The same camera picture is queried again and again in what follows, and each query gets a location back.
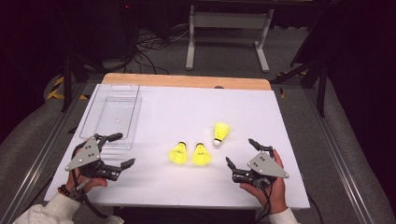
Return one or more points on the person's right hand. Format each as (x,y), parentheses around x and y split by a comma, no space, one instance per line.
(275,196)

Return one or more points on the yellow black floor tape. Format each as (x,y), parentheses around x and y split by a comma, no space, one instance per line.
(56,93)

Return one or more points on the yellow shuttlecock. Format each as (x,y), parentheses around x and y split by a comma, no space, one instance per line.
(201,155)
(221,132)
(178,154)

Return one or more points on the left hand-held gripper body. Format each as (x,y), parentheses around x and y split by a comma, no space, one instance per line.
(84,155)

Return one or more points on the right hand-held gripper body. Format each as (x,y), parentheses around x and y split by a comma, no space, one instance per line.
(264,166)

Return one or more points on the aluminium rail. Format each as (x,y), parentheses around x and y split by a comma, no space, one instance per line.
(42,155)
(337,155)

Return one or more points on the black metal stand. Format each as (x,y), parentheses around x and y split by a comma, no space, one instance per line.
(321,93)
(67,87)

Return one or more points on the clear plastic container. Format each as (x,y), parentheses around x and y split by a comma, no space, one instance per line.
(115,112)

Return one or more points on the person's left hand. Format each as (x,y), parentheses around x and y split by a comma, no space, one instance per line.
(91,184)

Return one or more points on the white metal stand frame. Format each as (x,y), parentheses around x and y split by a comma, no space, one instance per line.
(230,20)

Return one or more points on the white table cover sheet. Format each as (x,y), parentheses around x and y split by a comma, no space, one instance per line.
(186,109)

